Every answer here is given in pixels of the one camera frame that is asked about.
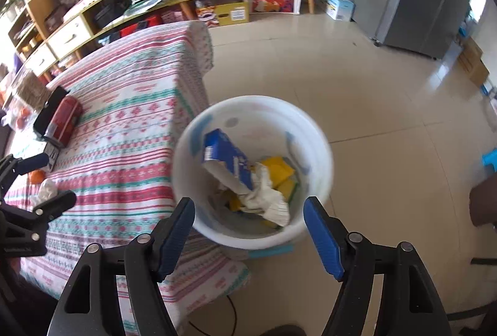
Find glass biscuit jar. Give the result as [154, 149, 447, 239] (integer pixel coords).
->
[11, 68, 49, 113]

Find dark brown chair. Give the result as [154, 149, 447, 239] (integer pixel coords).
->
[469, 175, 497, 267]

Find white cabinet drawer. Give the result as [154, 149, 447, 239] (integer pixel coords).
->
[25, 44, 57, 74]
[48, 15, 94, 55]

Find blue tissue box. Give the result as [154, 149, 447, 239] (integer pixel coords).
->
[202, 128, 259, 195]

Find patterned tablecloth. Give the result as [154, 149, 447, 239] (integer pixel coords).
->
[4, 21, 251, 336]

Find brown cardboard boxes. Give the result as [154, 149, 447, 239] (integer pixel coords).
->
[458, 37, 490, 88]

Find yellow packet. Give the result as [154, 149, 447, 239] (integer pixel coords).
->
[227, 155, 296, 211]

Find bag of orange fruit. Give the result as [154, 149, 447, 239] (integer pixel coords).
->
[0, 95, 35, 131]

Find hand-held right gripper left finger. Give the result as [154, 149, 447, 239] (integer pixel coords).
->
[47, 197, 197, 336]

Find blue plastic stool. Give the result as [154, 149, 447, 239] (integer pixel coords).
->
[481, 151, 497, 175]

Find black floor cable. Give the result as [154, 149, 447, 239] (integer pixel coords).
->
[190, 293, 238, 336]

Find light blue flat board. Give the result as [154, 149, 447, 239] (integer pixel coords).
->
[248, 245, 296, 259]

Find red flat box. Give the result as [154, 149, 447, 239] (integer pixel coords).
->
[116, 15, 162, 37]

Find white crate with red print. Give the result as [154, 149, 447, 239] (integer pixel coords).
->
[244, 0, 303, 15]

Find black plastic tray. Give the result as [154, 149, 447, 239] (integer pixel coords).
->
[33, 86, 71, 138]

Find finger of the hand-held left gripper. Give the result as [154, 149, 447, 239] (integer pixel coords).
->
[0, 153, 50, 200]
[0, 190, 77, 243]

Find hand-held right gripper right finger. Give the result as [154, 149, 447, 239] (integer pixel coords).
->
[303, 196, 453, 336]

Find white tissue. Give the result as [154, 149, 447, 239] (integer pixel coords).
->
[33, 178, 59, 205]
[217, 167, 291, 227]

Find blue and white carton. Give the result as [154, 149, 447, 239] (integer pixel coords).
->
[325, 0, 356, 21]

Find yellow sponge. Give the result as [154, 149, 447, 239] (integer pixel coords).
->
[272, 177, 299, 206]

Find black box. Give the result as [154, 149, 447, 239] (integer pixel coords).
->
[94, 0, 130, 28]

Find yellow cardboard box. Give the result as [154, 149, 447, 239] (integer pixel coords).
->
[196, 0, 251, 28]

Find wooden shelf unit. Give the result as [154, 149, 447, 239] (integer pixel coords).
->
[8, 0, 55, 49]

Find red drink can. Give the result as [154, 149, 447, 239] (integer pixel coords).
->
[42, 95, 83, 147]

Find white plastic bucket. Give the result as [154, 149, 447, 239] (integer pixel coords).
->
[172, 95, 335, 249]

